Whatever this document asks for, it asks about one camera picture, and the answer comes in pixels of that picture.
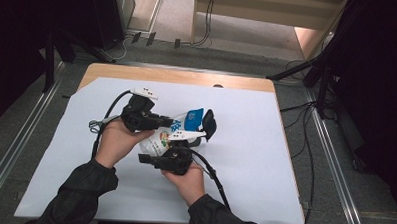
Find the person's left hand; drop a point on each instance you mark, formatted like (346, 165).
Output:
(117, 142)

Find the grey cabinet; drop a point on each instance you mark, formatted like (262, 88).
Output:
(125, 6)

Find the white paper sheet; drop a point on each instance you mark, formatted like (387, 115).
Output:
(251, 160)

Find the pale wooden shelf unit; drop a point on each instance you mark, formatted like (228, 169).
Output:
(250, 10)

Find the black metal stand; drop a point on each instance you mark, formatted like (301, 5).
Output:
(49, 63)

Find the clear jar with black lid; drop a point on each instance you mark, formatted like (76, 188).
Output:
(209, 124)

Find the black tripod stand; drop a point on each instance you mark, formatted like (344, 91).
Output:
(322, 79)

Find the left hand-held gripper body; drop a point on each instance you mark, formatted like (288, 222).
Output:
(138, 118)

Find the person's right hand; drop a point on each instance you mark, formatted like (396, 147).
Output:
(190, 185)

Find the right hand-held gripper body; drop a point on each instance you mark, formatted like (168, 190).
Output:
(176, 159)

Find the metal floor rail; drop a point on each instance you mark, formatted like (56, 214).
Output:
(334, 170)
(22, 136)

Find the blue and white milk carton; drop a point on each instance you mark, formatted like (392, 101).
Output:
(193, 120)

